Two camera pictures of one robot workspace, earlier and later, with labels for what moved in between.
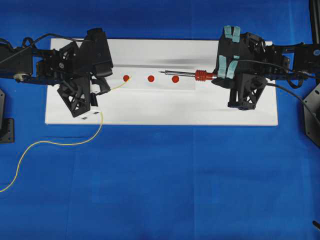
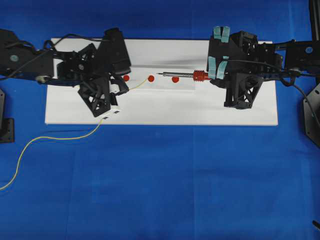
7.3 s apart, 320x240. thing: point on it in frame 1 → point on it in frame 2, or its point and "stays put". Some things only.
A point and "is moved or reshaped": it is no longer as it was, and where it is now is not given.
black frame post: x=315 y=13 stays put
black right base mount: x=311 y=109 stays put
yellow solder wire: x=60 y=144 is moved or reshaped
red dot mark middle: x=150 y=78 stays put
